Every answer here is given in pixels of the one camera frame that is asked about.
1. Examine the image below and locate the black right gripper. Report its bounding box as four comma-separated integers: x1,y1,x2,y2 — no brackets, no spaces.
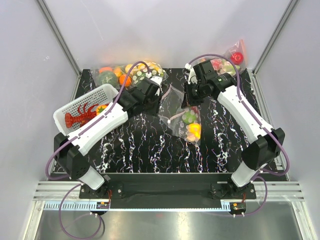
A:
181,81,207,110

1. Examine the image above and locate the clear zip top bag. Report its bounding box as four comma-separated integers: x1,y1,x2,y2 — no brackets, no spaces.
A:
158,84,202,146

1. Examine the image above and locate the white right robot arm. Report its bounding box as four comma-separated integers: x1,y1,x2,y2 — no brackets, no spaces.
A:
181,60,285,199

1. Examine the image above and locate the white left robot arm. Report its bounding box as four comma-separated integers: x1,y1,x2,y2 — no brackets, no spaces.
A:
53,76,163,198

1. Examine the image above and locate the middle bag of fake food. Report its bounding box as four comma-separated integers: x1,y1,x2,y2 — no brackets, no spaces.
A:
125,61,168,88

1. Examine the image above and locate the bag of fake food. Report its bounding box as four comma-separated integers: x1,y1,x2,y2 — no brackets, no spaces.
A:
197,39,247,77
125,61,168,88
91,65,126,90

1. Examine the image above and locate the left bag of fake food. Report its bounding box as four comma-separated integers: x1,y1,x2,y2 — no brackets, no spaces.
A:
91,65,126,90

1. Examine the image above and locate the right bag of fake food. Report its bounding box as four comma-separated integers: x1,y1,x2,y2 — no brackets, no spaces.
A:
197,39,247,77

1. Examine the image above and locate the green toy lime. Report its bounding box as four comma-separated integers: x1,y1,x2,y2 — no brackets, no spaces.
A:
182,110,197,125

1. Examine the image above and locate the orange toy orange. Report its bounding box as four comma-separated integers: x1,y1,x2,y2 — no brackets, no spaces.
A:
118,74,132,87

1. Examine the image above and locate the yellow toy pear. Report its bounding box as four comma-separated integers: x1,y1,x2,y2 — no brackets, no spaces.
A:
187,123,202,140

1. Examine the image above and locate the white plastic basket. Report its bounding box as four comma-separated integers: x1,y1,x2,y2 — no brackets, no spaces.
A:
53,84,119,135

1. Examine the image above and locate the green toy pumpkin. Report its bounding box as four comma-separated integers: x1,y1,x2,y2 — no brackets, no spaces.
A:
97,71,118,88

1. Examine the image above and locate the orange toy tomato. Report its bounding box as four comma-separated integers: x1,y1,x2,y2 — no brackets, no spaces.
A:
95,104,108,116

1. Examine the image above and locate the red toy apple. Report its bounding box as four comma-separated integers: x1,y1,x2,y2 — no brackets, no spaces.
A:
230,52,244,65

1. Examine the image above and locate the red toy lobster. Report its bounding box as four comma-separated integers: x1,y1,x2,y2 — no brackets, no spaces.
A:
64,102,109,129

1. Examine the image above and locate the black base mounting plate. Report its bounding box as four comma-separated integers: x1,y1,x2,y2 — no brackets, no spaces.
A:
79,173,257,211

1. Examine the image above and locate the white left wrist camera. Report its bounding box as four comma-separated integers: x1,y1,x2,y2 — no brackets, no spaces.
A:
150,76,163,96

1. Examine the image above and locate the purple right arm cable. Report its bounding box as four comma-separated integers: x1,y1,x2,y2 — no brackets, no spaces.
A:
186,53,291,217

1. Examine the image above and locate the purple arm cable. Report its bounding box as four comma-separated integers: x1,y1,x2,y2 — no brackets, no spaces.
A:
186,53,291,217
44,61,153,240

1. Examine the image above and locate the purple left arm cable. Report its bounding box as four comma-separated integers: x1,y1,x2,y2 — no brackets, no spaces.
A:
44,61,153,240

